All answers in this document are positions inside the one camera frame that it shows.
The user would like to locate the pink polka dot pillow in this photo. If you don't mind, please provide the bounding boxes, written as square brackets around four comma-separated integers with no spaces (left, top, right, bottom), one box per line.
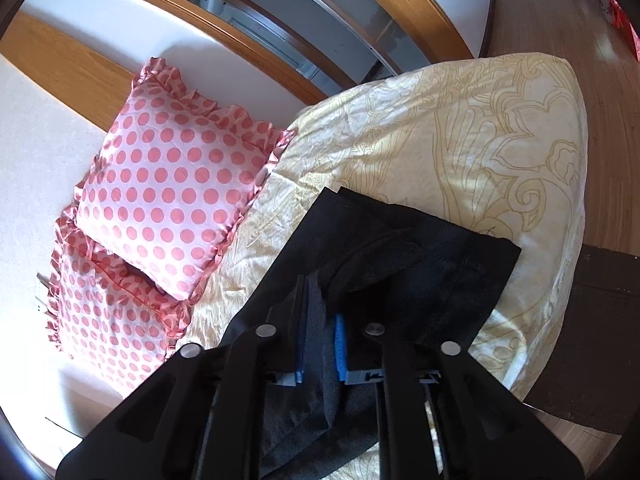
[75,57,296,301]
[42,205,201,393]

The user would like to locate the wooden door frame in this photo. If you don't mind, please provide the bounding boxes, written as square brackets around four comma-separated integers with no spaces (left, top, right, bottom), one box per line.
[50,0,476,106]

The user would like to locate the wooden headboard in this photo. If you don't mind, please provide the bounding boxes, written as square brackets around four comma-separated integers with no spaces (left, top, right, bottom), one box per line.
[0,12,146,133]

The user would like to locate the black pants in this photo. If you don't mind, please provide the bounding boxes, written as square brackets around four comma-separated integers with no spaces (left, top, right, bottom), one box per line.
[220,186,522,480]

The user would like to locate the red decoration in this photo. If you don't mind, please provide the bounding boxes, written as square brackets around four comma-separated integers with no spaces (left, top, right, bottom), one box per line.
[607,0,640,61]

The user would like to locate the grey sliding glass door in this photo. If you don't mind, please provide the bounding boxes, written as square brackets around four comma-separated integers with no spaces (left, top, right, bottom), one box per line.
[107,0,401,86]

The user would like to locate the yellow patterned blanket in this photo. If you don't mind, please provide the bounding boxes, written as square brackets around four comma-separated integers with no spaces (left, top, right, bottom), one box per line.
[187,52,588,480]

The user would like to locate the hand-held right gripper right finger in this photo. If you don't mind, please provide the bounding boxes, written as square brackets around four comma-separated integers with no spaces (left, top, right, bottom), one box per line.
[332,311,585,480]

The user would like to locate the dark brown wooden furniture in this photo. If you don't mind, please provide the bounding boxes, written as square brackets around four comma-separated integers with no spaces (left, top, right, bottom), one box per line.
[522,245,640,436]

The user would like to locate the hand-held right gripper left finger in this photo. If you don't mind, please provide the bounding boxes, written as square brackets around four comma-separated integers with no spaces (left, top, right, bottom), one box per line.
[56,275,323,480]

